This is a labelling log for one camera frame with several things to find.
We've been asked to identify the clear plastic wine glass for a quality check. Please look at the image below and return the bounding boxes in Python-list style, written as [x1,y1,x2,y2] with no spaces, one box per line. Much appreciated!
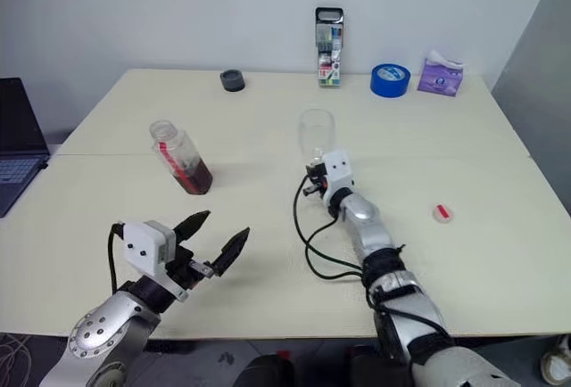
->
[297,109,337,166]

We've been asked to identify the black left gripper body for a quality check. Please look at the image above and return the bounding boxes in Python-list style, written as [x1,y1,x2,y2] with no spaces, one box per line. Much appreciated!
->
[165,245,213,292]

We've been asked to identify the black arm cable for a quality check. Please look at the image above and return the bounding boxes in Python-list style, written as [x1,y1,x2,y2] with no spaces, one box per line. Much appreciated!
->
[106,222,127,292]
[292,174,408,281]

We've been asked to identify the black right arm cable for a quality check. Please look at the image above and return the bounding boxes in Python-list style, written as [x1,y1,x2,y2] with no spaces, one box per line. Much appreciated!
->
[292,174,408,281]

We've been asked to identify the black round lid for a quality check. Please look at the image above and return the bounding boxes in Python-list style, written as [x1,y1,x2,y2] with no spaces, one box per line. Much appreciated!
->
[219,69,247,94]

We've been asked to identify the white floor cables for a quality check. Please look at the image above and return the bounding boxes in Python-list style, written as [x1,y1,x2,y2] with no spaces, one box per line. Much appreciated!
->
[0,332,33,387]

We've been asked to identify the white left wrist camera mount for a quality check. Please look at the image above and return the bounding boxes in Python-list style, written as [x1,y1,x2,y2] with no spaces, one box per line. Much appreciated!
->
[121,219,189,303]

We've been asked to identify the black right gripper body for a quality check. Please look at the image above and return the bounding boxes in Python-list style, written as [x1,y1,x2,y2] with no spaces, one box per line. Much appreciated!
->
[302,171,331,199]

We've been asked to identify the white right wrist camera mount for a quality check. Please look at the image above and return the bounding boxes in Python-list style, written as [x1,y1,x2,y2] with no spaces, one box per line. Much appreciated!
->
[321,149,357,204]

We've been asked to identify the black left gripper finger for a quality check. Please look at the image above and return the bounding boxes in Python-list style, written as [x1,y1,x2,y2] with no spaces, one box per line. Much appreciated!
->
[211,226,252,278]
[172,210,212,243]

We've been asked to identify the marker pen pack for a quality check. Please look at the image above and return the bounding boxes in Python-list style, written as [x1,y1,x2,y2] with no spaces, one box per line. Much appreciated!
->
[314,6,345,90]

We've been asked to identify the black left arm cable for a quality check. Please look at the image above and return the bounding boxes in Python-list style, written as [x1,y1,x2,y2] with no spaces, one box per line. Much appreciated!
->
[106,222,127,292]

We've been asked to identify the purple tissue pack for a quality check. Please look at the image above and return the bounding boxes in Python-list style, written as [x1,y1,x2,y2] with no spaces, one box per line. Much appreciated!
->
[416,49,466,99]

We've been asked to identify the white red bottle cap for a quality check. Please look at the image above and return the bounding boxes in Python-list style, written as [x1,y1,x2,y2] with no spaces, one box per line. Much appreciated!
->
[431,202,457,225]

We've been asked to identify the white shoe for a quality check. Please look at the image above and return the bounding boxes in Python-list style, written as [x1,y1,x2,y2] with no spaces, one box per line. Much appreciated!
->
[540,334,571,386]

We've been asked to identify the bottle with red liquid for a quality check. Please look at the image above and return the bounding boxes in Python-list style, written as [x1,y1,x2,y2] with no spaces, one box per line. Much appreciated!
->
[148,119,215,196]

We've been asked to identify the grey partition panel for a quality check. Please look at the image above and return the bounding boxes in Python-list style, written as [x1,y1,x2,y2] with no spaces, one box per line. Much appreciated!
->
[490,0,571,219]

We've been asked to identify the blue tape roll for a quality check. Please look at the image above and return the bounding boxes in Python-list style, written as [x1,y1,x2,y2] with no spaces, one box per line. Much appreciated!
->
[369,63,412,99]

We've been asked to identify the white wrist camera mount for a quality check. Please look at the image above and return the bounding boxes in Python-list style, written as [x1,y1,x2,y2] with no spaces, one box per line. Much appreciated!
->
[321,149,357,204]
[121,219,189,303]

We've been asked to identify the dark laptop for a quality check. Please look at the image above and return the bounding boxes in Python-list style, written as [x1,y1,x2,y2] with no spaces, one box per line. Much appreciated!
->
[0,77,52,219]

